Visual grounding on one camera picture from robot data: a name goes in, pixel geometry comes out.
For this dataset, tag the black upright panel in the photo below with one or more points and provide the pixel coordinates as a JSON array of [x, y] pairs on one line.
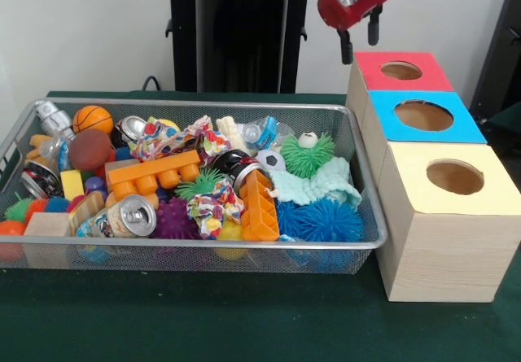
[[500, 53]]

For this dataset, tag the purple spiky ball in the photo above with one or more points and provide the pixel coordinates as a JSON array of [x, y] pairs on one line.
[[175, 219]]

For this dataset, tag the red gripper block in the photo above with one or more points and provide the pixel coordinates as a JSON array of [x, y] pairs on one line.
[[346, 10]]

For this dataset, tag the small soccer ball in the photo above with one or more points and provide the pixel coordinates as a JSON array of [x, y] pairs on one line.
[[272, 160]]

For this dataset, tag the blue spiky rubber ball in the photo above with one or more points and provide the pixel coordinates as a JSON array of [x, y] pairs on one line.
[[321, 221]]

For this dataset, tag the plain wooden cube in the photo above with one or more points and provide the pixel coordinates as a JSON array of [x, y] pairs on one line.
[[46, 224]]

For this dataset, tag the shallow clear mesh bin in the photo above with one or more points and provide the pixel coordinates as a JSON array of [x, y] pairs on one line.
[[163, 258]]

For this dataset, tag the small orange basketball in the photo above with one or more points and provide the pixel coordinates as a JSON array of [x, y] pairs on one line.
[[93, 119]]

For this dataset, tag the green fuzzy ball with eye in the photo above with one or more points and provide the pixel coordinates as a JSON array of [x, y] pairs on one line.
[[305, 156]]

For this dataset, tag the light blue knitted cloth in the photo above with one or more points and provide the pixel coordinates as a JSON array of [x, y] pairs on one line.
[[321, 183]]

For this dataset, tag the brown rubber ball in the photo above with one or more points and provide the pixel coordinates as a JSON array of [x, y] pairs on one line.
[[89, 148]]

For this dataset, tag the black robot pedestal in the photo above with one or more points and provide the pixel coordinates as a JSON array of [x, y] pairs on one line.
[[244, 32]]

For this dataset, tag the red-orange ball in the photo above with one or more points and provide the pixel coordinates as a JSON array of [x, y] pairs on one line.
[[11, 228]]

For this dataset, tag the colourful drink can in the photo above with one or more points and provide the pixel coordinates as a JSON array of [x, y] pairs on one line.
[[122, 219]]

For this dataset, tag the wooden box with three holes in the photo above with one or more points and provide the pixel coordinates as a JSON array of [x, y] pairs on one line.
[[447, 256]]

